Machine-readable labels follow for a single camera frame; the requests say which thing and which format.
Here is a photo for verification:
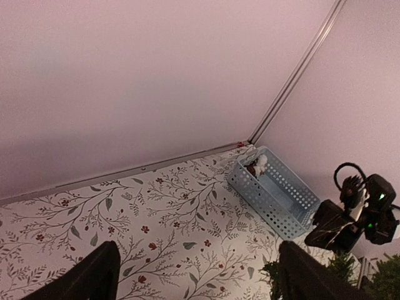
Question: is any floral patterned table mat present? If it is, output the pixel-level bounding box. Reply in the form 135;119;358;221
0;145;313;300

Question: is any light blue plastic basket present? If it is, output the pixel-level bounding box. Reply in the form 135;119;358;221
227;146;321;240

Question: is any dark red bauble ornament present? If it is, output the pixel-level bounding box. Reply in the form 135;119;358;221
246;164;256;176

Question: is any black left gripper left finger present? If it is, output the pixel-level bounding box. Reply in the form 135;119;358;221
25;241;121;300

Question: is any right aluminium corner post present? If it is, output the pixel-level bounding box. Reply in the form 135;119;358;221
247;0;346;144

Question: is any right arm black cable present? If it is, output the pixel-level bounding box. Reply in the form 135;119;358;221
333;161;366;188

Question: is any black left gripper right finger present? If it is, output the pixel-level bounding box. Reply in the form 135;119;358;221
278;241;371;300

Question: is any small green christmas tree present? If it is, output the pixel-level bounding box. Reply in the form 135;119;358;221
261;254;399;299

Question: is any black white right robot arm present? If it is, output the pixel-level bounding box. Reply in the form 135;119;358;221
304;174;399;255

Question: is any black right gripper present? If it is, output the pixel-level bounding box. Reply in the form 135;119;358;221
304;199;363;253

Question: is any white cotton ornament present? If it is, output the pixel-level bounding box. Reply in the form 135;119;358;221
254;154;268;176

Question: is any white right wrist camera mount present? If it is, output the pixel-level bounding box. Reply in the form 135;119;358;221
340;176;369;222

